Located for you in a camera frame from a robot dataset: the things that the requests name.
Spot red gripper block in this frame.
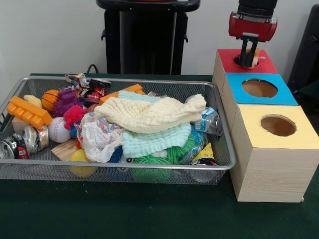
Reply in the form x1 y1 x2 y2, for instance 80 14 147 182
228 14 278 68

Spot brown plush animal toy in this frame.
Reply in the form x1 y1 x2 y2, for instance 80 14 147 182
245 47 261 68

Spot cream waffle cloth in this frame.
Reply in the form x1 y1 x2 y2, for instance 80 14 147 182
93 94 207 134

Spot wooden box three holes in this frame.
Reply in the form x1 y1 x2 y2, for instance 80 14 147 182
212 48 319 203

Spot shallow mesh bin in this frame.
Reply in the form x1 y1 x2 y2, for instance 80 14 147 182
0 76 237 186

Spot black upright panel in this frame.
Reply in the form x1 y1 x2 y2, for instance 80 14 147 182
286 4 319 87

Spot green cloth side table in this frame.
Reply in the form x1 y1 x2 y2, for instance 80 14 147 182
293 81 319 105

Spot crushed clear plastic bottle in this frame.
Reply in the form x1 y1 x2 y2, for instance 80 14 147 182
190 106 224 136

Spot yellow cheese wedge toy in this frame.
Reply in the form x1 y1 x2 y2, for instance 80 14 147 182
193 142 215 161

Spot long orange toy brick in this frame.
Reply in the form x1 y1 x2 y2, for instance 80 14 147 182
99 84 146 105

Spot mint waffle cloth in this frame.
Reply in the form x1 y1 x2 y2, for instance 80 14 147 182
117 90 192 158

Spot green spiky ball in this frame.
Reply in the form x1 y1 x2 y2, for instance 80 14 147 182
132 131 195 184

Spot crumpled printed white wrapper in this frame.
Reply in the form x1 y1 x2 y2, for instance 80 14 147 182
74 112 125 163

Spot pink spiky toy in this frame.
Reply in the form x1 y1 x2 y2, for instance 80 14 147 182
63 104 85 130

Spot purple spiky ball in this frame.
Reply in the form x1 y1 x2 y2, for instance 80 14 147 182
51 88 83 118

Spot yellow ball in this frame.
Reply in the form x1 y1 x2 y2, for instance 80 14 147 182
69 149 98 178

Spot small basketball toy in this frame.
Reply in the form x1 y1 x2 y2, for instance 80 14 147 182
41 89 60 112

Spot white baseball toy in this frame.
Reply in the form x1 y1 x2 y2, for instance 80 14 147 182
47 117 72 144

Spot wooden block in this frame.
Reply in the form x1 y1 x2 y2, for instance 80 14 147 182
51 139 79 161

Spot yellow plush toy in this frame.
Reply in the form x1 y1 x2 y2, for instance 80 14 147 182
23 95 43 108

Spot large orange toy brick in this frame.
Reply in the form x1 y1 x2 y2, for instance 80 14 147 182
6 96 53 129

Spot crushed red black can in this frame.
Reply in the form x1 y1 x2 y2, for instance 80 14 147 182
0 133 29 160

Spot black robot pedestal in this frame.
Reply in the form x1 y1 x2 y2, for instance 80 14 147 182
96 0 201 75

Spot black cable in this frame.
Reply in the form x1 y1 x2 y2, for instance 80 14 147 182
86 64 100 75

